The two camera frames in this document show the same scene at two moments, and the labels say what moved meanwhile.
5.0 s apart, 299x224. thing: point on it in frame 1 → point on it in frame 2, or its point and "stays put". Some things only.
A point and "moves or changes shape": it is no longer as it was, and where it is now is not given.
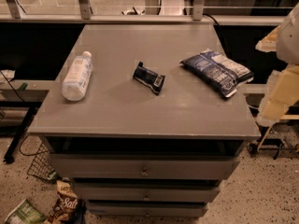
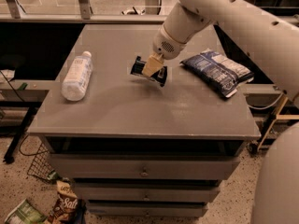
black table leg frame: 20,133 stays put
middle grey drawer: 144,192 stays put
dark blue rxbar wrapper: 149,77 moves or changes shape
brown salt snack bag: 65,203 stays put
